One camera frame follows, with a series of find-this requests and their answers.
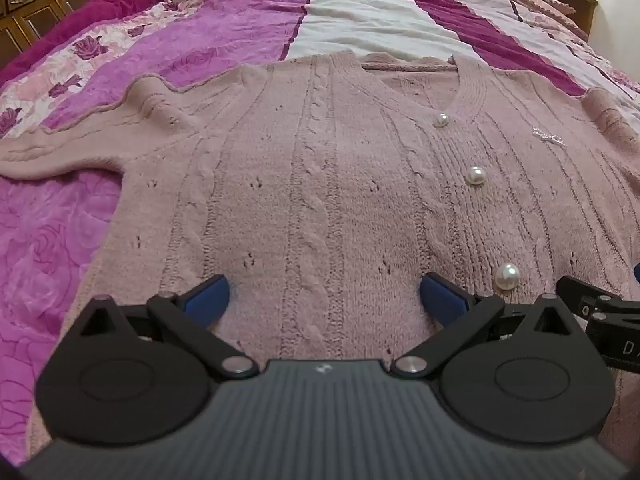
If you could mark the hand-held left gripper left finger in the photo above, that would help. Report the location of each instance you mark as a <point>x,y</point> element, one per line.
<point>209,299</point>

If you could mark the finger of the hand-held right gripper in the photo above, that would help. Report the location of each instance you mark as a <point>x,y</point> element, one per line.
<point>585,292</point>

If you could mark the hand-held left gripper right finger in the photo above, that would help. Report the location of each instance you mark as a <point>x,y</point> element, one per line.
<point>442,300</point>

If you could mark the pink knit cardigan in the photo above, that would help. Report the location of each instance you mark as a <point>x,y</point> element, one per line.
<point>325,170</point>

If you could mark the striped floral blanket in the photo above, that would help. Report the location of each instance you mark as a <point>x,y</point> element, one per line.
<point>225,20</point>

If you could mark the magenta velvet pillow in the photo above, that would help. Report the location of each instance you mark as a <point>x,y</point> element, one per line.
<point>85,15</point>

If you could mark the dark wooden headboard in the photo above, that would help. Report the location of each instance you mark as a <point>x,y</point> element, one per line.
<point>40,5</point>

